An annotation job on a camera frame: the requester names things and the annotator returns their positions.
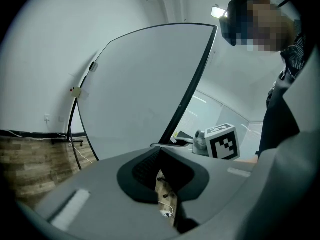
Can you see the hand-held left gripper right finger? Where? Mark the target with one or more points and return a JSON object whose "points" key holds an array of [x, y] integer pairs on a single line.
{"points": [[220, 184]]}

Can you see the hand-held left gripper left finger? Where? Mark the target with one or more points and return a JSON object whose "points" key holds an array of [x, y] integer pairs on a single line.
{"points": [[100, 189]]}

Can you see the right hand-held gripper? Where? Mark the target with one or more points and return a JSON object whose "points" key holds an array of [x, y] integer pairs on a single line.
{"points": [[222, 144]]}

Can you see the large white backdrop panel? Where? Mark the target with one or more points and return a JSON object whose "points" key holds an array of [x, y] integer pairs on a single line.
{"points": [[150, 84]]}

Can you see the person's right forearm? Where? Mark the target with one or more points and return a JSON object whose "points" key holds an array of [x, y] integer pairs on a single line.
{"points": [[247, 160]]}

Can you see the person's black apron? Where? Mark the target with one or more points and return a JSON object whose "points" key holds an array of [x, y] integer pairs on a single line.
{"points": [[280, 119]]}

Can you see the cream box with red button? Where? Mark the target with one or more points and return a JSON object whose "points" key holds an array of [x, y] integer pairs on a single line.
{"points": [[76, 92]]}

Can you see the white ceiling lamp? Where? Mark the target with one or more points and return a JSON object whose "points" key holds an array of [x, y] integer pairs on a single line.
{"points": [[217, 12]]}

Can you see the person's striped shirt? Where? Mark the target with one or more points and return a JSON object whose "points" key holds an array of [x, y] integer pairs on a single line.
{"points": [[296, 51]]}

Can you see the person's head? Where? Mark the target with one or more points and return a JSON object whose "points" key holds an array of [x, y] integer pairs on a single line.
{"points": [[270, 24]]}

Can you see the white wall outlet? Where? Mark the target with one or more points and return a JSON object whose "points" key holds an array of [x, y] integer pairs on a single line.
{"points": [[47, 117]]}

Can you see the black head-mounted camera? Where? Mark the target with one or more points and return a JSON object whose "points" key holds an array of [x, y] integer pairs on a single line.
{"points": [[228, 29]]}

